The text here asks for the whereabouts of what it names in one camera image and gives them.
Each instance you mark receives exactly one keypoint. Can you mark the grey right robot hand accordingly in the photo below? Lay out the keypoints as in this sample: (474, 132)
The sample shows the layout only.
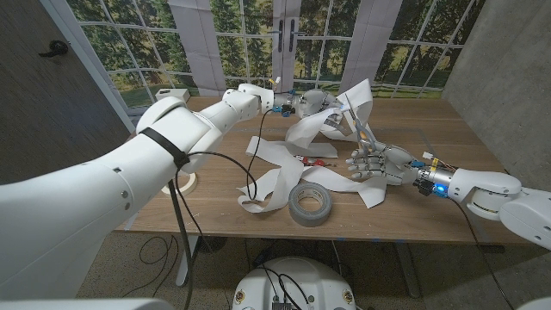
(391, 165)

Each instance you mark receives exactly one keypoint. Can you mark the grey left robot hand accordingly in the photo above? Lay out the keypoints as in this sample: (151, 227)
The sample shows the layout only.
(310, 101)

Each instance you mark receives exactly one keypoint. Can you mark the long white receipt paper strip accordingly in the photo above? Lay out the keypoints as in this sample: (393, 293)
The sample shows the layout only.
(301, 129)

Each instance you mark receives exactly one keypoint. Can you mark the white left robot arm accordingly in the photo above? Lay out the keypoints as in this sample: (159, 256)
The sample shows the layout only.
(86, 194)

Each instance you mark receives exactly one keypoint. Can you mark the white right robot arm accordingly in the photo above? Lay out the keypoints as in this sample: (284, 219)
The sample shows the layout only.
(486, 185)

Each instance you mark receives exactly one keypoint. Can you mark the printed window forest backdrop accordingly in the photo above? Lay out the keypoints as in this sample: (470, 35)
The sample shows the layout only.
(323, 43)

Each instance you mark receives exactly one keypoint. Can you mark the grey table leg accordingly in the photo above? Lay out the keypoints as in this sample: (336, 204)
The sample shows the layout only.
(409, 271)

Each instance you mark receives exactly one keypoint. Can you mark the white robot torso base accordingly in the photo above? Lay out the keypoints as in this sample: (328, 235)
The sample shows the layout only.
(323, 284)

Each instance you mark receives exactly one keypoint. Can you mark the white power box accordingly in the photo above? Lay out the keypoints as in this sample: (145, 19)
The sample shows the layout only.
(172, 92)

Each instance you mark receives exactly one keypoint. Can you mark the beige masking tape roll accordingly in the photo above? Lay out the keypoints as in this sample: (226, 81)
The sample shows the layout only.
(189, 183)

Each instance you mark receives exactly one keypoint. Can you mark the black round floor object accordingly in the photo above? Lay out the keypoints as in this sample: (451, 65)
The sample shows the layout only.
(213, 243)

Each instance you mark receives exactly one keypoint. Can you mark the white table leg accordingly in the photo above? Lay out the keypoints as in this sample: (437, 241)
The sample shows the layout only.
(183, 267)

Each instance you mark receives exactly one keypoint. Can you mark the white robot torso edge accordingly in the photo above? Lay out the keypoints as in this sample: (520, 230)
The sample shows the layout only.
(86, 305)

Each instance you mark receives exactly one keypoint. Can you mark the grey duct tape roll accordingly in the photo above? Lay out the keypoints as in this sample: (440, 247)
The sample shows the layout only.
(301, 215)

